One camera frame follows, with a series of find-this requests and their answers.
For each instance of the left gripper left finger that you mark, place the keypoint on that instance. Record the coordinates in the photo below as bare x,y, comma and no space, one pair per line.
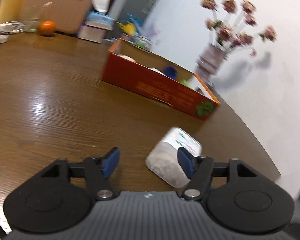
61,194

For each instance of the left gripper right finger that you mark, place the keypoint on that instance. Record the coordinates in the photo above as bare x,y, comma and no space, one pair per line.
235,195

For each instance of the clear cotton swab box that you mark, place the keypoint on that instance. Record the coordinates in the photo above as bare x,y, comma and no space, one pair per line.
163,160

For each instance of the blue round lid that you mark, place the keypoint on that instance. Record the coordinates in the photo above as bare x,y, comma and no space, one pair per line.
170,72

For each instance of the small white round jar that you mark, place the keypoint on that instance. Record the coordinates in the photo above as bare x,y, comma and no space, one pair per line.
3,38

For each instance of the green plastic bottle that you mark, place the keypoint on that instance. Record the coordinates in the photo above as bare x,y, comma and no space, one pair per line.
185,82

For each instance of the orange cardboard box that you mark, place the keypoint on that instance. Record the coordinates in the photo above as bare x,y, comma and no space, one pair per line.
140,71

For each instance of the pink ceramic vase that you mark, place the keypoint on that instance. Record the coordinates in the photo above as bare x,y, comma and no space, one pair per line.
209,62

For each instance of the dried pink roses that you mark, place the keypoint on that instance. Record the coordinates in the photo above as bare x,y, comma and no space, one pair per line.
228,34

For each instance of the orange fruit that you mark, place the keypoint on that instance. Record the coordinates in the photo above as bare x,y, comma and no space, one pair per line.
47,28

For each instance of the blue tissue pack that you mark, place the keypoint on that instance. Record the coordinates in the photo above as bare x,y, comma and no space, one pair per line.
99,18

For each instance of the yellow watering can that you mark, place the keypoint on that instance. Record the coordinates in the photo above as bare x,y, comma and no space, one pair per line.
127,28

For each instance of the clear drinking glass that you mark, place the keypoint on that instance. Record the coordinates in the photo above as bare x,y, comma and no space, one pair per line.
33,16

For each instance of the pink ribbed suitcase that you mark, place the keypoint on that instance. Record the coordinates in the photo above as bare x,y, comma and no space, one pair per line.
68,15

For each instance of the grey refrigerator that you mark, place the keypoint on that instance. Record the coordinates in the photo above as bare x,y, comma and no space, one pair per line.
136,9

